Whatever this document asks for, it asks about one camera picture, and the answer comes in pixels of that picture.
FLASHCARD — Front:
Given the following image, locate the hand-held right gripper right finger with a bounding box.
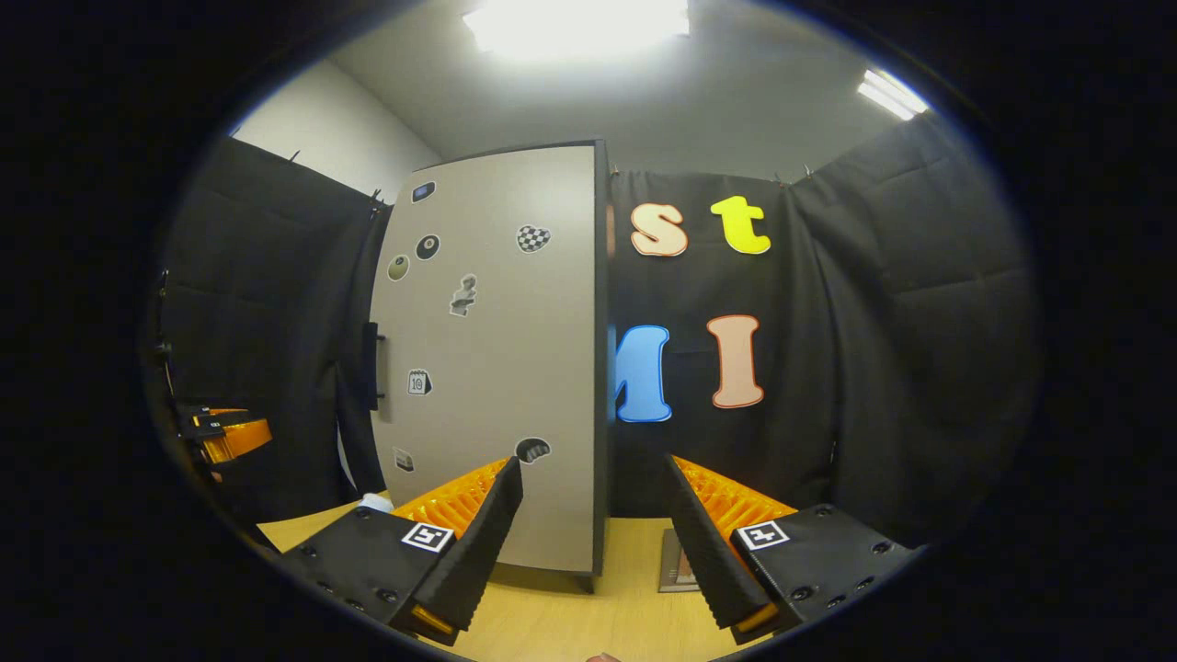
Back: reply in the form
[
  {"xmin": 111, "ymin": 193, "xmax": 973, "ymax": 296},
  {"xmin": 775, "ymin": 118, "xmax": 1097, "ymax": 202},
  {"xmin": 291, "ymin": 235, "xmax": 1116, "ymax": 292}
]
[{"xmin": 664, "ymin": 451, "xmax": 920, "ymax": 645}]

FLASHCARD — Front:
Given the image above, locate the dark grey cabinet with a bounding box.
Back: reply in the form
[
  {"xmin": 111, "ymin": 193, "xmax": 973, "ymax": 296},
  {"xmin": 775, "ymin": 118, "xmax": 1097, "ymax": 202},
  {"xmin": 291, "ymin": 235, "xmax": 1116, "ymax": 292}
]
[{"xmin": 368, "ymin": 140, "xmax": 615, "ymax": 594}]

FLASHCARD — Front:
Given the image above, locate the black door handle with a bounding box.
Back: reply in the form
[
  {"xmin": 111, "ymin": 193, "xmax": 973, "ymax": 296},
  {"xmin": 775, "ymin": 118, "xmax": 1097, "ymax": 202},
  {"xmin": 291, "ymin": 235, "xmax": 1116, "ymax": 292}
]
[{"xmin": 363, "ymin": 322, "xmax": 387, "ymax": 411}]

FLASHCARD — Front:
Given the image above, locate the narrow ceiling light panel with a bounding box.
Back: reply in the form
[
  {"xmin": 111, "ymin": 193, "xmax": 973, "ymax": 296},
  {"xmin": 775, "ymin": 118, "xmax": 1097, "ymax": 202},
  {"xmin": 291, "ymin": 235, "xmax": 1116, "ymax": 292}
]
[{"xmin": 857, "ymin": 69, "xmax": 931, "ymax": 122}]

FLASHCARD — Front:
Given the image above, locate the brown book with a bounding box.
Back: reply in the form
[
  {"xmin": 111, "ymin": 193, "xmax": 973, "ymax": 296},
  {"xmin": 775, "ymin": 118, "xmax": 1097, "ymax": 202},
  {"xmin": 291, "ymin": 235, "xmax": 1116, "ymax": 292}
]
[{"xmin": 658, "ymin": 528, "xmax": 704, "ymax": 594}]

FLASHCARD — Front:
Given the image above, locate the large ceiling light panel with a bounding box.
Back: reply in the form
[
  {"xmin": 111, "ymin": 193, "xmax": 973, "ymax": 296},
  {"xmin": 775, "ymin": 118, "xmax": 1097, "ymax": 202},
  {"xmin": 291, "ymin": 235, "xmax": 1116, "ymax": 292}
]
[{"xmin": 463, "ymin": 0, "xmax": 691, "ymax": 63}]

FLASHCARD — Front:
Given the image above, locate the black backdrop cloth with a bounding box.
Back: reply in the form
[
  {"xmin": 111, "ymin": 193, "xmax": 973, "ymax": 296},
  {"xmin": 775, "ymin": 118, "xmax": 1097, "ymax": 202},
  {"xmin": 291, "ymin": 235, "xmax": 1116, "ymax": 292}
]
[{"xmin": 152, "ymin": 112, "xmax": 1040, "ymax": 543}]

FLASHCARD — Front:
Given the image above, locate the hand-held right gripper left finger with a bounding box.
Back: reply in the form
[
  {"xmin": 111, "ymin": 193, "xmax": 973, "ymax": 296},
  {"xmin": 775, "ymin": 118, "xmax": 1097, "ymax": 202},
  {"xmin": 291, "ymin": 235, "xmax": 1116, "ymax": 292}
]
[{"xmin": 279, "ymin": 454, "xmax": 522, "ymax": 646}]

